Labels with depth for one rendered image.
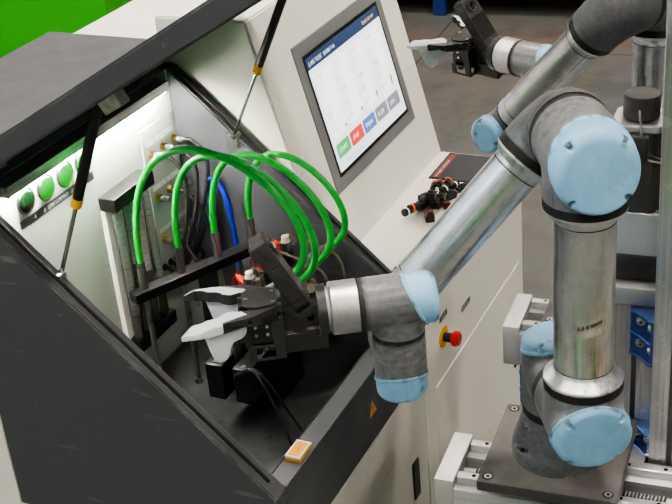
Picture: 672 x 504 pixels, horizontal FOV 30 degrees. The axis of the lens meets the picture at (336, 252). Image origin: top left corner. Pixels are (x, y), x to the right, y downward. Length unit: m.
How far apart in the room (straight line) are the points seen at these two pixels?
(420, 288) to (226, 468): 0.63
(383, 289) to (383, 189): 1.33
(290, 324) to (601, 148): 0.48
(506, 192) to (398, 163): 1.33
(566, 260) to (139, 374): 0.81
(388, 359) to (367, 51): 1.40
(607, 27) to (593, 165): 0.66
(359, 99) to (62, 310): 1.06
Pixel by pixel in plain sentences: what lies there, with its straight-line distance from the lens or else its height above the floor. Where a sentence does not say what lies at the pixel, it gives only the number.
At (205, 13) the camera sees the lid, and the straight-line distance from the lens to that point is 1.76.
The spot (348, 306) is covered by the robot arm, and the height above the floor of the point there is 1.45.
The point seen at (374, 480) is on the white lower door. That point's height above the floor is 0.70.
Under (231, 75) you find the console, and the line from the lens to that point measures 2.67.
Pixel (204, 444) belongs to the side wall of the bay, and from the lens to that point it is 2.19.
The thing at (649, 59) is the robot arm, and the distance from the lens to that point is 2.39.
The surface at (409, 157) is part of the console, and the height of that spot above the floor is 1.04.
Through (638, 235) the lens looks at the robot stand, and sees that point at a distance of 2.12.
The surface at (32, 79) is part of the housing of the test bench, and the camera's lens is 2.60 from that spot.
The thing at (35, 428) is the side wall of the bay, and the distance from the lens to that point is 2.41.
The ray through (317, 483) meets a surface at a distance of 2.33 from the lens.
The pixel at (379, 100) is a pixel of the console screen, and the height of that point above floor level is 1.21.
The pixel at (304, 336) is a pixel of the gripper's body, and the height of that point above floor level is 1.41.
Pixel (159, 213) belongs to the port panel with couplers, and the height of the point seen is 1.16.
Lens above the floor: 2.31
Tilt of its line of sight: 28 degrees down
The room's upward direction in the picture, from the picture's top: 5 degrees counter-clockwise
